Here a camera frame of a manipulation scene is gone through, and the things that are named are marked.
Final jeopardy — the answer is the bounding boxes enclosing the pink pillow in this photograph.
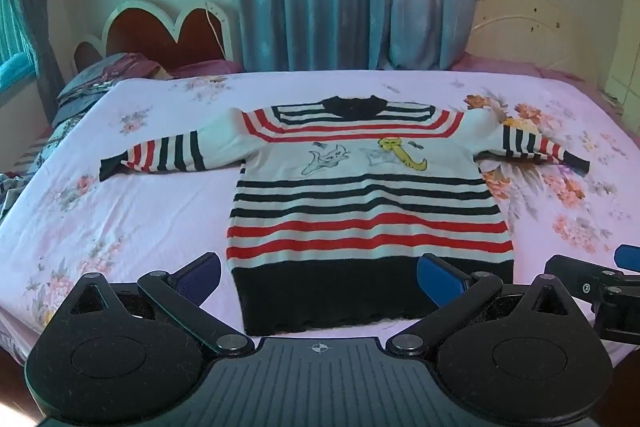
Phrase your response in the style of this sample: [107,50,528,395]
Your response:
[169,58,247,80]

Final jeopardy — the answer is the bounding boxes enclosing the pink floral bed sheet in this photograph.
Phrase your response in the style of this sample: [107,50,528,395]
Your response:
[0,69,640,365]

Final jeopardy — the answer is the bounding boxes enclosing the cream wardrobe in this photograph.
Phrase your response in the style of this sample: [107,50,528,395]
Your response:
[601,0,640,110]

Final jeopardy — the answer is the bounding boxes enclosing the patterned quilt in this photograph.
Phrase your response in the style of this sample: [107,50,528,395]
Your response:
[0,51,175,220]

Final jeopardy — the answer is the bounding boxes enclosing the pink mattress cover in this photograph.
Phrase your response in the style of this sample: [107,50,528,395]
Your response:
[450,51,587,84]

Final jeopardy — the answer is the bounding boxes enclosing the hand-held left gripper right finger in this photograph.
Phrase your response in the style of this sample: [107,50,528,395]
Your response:
[386,253,579,355]

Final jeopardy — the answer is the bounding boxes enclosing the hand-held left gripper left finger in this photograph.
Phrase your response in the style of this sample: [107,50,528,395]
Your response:
[62,252,256,355]

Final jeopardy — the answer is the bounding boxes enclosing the cream round headboard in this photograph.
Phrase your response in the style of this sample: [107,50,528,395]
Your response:
[469,0,587,82]

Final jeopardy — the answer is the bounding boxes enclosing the teal window curtain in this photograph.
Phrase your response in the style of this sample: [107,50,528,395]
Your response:
[0,0,40,104]

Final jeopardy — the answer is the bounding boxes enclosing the grey curtain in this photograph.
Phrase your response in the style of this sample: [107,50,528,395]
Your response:
[0,0,67,128]

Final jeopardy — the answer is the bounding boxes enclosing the striped knit sweater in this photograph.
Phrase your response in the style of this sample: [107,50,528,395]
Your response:
[99,95,592,337]

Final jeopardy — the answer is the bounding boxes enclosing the heart-shaped red headboard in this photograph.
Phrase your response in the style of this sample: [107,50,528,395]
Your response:
[71,0,244,75]

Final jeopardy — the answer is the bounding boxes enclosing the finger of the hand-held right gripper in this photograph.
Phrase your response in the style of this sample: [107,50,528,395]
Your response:
[614,244,640,271]
[544,255,628,294]

